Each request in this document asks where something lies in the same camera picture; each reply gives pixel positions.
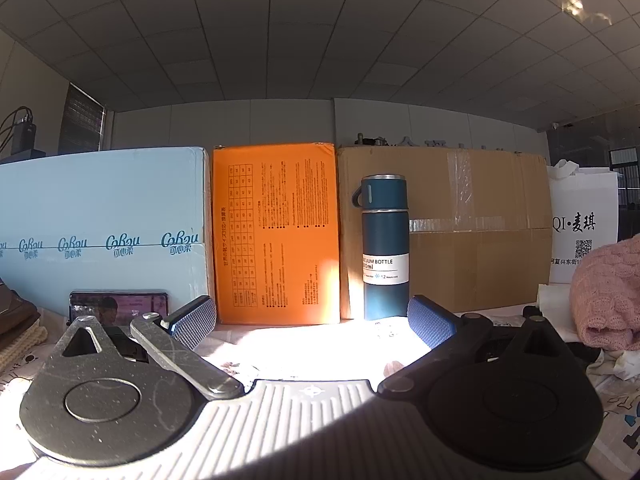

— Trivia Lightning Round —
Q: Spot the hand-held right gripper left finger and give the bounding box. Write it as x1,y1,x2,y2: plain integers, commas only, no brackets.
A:
37,296,245,401

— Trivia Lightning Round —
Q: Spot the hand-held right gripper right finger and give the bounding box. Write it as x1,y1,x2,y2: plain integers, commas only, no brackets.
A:
376,296,586,403

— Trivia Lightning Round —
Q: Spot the pink knitted towel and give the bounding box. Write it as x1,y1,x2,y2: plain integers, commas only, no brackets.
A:
570,235,640,352

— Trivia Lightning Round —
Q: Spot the black smartphone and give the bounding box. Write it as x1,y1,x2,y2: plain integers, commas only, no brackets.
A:
69,290,171,328

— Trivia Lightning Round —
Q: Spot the brown cardboard box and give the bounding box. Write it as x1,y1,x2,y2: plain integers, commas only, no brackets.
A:
336,145,553,318

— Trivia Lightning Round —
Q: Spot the blue vacuum bottle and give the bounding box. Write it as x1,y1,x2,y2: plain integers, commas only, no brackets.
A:
351,174,411,321

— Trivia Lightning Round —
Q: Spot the orange carton box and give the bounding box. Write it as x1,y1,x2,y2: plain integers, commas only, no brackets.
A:
212,142,342,326

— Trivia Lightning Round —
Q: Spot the light blue carton box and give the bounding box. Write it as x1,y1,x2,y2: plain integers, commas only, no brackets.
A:
0,146,217,321

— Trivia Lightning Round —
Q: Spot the cream knitted cloth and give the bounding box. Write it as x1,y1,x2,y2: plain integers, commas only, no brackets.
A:
0,325,48,371

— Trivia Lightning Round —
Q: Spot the dark brown garment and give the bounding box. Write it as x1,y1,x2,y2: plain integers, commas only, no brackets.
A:
0,275,41,348

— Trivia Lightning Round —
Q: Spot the white paper bag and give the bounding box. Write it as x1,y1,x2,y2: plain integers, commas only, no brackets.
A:
547,159,621,286

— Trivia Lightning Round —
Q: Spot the dark window blind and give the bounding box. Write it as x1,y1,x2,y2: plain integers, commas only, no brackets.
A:
57,82,107,156

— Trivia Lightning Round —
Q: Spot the black electronic device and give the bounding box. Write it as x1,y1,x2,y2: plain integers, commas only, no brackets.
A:
10,106,46,157

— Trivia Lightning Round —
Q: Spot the black cable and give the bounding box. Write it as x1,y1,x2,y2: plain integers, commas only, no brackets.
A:
0,106,31,161

